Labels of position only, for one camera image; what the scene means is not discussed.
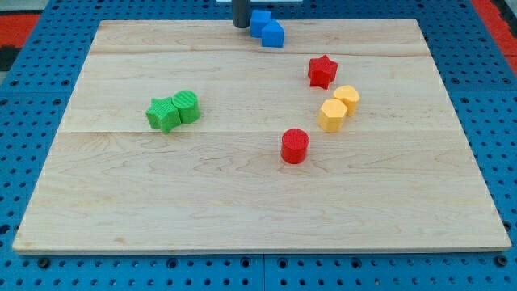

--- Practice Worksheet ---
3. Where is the green star block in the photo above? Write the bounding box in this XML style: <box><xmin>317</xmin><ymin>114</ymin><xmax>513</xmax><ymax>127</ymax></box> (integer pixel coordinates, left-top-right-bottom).
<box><xmin>145</xmin><ymin>97</ymin><xmax>182</xmax><ymax>133</ymax></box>

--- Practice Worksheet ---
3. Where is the blue pentagon block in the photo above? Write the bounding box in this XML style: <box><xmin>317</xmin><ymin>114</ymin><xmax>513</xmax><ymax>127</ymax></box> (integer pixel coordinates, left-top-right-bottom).
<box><xmin>261</xmin><ymin>19</ymin><xmax>284</xmax><ymax>48</ymax></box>

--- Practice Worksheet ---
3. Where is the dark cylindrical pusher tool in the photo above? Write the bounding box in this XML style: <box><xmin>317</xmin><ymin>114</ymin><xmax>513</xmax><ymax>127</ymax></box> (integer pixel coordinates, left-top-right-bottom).
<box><xmin>231</xmin><ymin>0</ymin><xmax>251</xmax><ymax>28</ymax></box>

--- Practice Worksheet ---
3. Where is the green cylinder block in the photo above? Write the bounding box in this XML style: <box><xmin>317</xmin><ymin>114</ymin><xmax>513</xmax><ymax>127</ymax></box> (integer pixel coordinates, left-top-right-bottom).
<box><xmin>172</xmin><ymin>90</ymin><xmax>200</xmax><ymax>124</ymax></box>

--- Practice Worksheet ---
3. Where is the wooden board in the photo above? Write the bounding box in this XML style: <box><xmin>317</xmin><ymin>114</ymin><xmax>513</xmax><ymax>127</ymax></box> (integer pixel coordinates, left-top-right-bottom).
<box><xmin>13</xmin><ymin>19</ymin><xmax>511</xmax><ymax>255</ymax></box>

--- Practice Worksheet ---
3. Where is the blue cube block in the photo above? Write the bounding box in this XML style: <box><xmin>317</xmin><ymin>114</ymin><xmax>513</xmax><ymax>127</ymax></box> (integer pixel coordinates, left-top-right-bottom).
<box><xmin>250</xmin><ymin>10</ymin><xmax>271</xmax><ymax>38</ymax></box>

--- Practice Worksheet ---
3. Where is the red star block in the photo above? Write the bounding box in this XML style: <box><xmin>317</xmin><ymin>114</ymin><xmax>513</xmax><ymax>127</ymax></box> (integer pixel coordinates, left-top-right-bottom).
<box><xmin>308</xmin><ymin>55</ymin><xmax>338</xmax><ymax>90</ymax></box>

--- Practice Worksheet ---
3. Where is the yellow hexagon block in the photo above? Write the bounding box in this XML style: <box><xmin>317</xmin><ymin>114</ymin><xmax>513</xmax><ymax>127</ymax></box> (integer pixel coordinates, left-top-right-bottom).
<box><xmin>318</xmin><ymin>99</ymin><xmax>347</xmax><ymax>133</ymax></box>

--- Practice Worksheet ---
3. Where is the yellow heart block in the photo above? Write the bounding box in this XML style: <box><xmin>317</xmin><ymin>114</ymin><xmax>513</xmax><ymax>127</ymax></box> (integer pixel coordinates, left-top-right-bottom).
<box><xmin>333</xmin><ymin>85</ymin><xmax>360</xmax><ymax>116</ymax></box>

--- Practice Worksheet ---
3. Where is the red cylinder block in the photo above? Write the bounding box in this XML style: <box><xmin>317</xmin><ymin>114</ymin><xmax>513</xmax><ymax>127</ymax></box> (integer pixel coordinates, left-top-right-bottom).
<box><xmin>280</xmin><ymin>129</ymin><xmax>309</xmax><ymax>164</ymax></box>

